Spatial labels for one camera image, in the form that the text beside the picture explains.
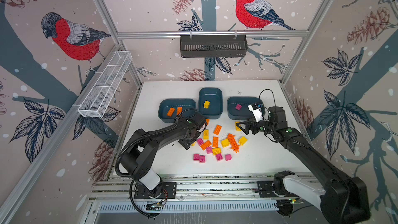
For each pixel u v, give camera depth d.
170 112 1.03
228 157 0.83
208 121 0.98
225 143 0.87
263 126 0.69
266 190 0.72
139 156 0.44
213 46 1.04
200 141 0.90
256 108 0.71
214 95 1.10
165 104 1.05
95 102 0.71
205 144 0.88
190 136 0.65
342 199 0.38
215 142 0.90
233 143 0.88
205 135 0.92
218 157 0.84
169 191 0.73
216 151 0.86
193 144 0.88
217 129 0.95
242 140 0.89
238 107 1.04
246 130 0.71
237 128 0.76
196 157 0.83
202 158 0.83
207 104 1.04
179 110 1.02
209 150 0.86
